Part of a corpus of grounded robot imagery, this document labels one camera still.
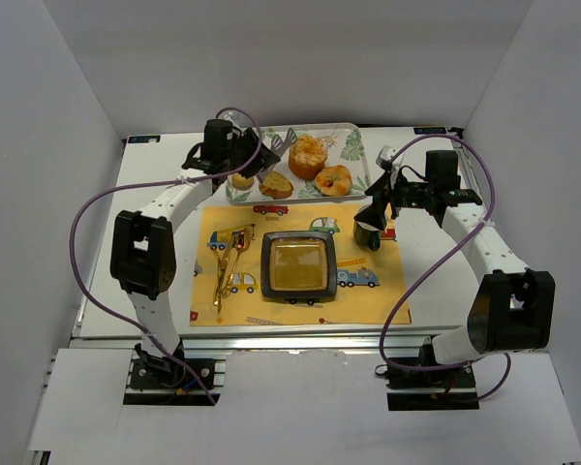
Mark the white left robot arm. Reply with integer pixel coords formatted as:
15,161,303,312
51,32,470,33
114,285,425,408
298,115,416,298
110,119,297,357

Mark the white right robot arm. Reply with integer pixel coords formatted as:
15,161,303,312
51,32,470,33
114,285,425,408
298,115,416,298
353,146,556,372

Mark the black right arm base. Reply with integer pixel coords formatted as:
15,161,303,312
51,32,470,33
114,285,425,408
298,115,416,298
374,363,479,412

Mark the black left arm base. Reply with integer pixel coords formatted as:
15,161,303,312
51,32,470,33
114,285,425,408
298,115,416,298
123,344,226,407

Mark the sliced bread piece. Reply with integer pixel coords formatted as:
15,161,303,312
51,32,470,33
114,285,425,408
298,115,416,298
259,170,293,200

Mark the glazed bagel bread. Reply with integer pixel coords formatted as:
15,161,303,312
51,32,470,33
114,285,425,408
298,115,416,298
314,165,352,197

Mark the dark green cup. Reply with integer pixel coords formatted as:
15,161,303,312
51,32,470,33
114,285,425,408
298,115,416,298
353,221,382,252

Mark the orange frosted bundt cake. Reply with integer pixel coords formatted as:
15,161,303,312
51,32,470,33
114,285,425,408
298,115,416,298
289,135,328,180

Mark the small round muffin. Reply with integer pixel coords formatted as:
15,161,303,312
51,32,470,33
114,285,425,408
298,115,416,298
230,173,254,191

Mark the leaf-patterned white tray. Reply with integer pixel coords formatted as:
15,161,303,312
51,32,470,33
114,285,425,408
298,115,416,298
225,121,372,206

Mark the yellow vehicle-print placemat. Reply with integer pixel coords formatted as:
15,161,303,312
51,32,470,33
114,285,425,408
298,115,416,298
191,202,406,326

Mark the gold spoon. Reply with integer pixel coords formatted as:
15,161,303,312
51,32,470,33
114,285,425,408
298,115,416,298
222,228,252,297

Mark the gold fork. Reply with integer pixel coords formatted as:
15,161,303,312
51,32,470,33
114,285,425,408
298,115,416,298
213,232,239,313

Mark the black square plate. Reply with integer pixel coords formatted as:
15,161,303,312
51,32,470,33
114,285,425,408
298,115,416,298
260,231,337,305

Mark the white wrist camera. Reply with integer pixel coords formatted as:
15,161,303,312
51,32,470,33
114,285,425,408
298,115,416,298
376,145,396,171

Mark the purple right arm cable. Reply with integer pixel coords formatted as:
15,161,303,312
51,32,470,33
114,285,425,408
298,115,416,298
373,134,511,401

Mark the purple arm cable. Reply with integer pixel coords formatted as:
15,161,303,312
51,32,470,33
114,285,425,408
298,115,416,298
373,134,511,401
70,106,263,406

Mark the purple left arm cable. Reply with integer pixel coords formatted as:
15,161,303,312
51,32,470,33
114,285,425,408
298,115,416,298
70,106,263,406

